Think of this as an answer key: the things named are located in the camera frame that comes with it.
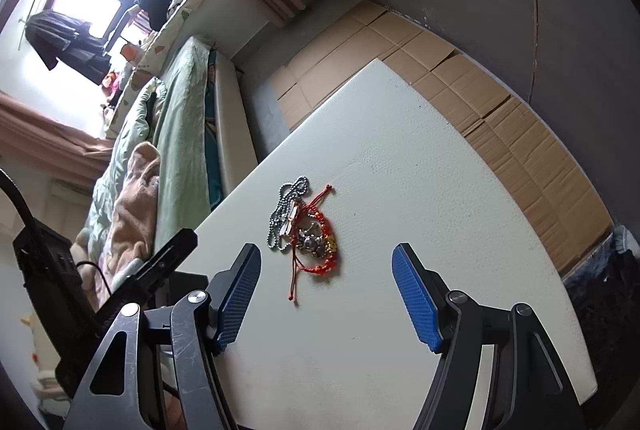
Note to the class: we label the printed window seat cushion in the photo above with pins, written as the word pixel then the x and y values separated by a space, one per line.
pixel 175 19

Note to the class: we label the cardboard floor sheets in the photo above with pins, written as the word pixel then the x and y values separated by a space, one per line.
pixel 450 84

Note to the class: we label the dark patterned cloth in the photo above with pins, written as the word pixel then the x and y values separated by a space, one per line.
pixel 600 270

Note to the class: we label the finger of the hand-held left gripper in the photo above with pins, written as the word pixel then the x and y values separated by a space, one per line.
pixel 165 257
pixel 190 284

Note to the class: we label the bed with green sheet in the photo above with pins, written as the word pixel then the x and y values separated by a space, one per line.
pixel 187 109

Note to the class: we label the orange box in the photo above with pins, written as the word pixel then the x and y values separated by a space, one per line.
pixel 131 53

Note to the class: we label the silver metal charm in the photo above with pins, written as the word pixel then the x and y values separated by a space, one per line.
pixel 311 242

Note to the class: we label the pink fleece blanket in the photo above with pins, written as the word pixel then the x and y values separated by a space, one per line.
pixel 135 210

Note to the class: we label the hanging dark clothes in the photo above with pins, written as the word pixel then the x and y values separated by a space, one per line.
pixel 60 39

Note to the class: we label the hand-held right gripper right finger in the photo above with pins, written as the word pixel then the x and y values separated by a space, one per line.
pixel 415 300

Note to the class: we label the pile of colourful toys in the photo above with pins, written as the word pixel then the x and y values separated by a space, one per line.
pixel 111 82

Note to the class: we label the green floral quilt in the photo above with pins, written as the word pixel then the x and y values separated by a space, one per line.
pixel 135 124

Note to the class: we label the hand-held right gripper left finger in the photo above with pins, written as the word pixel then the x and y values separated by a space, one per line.
pixel 237 300

